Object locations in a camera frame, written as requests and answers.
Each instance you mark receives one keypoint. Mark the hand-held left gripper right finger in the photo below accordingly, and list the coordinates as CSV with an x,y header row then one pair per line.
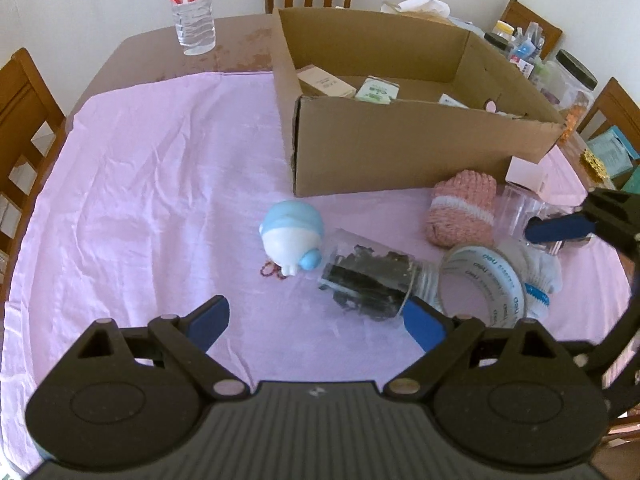
x,y
425,322

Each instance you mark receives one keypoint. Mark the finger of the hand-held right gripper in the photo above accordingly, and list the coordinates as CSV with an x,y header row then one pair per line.
x,y
620,340
555,227

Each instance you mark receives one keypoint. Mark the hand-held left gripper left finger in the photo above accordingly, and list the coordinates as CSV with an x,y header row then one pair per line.
x,y
207,320

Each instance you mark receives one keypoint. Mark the clear plastic container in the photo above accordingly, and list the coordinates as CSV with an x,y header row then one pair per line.
x,y
515,210

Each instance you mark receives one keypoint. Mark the glass jar of binder clips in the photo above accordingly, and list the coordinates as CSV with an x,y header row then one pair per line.
x,y
365,280

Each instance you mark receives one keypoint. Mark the pink knitted sock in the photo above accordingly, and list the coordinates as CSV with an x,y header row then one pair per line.
x,y
460,210

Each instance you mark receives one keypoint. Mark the brown cardboard box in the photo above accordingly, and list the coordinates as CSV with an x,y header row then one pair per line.
x,y
400,150

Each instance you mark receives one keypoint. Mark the pale pink carton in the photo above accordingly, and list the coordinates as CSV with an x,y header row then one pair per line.
x,y
525,175
325,80

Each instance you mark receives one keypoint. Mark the brown wooden desktop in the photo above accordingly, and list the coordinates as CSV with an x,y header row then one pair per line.
x,y
150,55

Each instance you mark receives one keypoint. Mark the white sock with blue stripe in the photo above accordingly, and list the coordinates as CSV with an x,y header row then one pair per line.
x,y
540,270

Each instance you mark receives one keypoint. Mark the clear tape roll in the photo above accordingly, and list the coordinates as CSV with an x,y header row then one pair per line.
x,y
500,285

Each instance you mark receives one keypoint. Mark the orange pill blister pack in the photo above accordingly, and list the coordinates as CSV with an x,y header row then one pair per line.
x,y
572,122

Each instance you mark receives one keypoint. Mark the large clear jar black lid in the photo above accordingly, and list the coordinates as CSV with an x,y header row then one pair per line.
x,y
570,85

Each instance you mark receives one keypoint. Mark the pink cloth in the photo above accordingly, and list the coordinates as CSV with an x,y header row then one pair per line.
x,y
150,185

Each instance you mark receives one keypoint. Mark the blue cap bottle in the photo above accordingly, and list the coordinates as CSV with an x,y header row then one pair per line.
x,y
526,49

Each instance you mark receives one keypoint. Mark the small jar dark lid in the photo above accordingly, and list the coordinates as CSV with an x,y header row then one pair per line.
x,y
496,44

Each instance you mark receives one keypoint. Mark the clear plastic water bottle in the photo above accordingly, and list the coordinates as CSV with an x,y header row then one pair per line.
x,y
190,20

